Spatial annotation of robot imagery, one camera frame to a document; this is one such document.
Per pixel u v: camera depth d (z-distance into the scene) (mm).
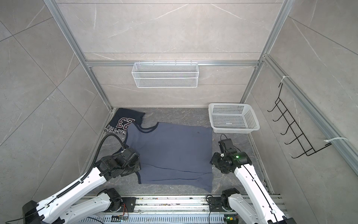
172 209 729
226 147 593
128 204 731
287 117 717
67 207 434
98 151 533
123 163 568
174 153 943
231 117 1141
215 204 730
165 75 1009
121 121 1070
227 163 526
